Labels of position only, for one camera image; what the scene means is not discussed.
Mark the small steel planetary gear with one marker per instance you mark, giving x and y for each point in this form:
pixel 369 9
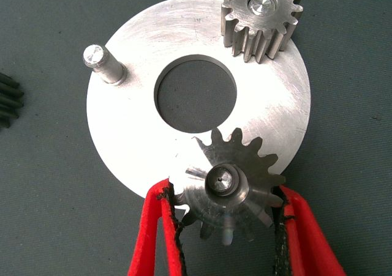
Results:
pixel 260 37
pixel 9 98
pixel 232 153

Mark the dark grey table cloth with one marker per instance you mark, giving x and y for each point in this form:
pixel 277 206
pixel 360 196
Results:
pixel 46 196

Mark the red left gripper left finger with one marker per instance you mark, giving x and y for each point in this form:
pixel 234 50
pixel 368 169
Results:
pixel 153 227

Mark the round metal carrier plate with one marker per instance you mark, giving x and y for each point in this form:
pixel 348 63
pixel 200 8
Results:
pixel 128 129

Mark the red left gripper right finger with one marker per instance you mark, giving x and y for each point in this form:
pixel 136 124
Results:
pixel 306 242

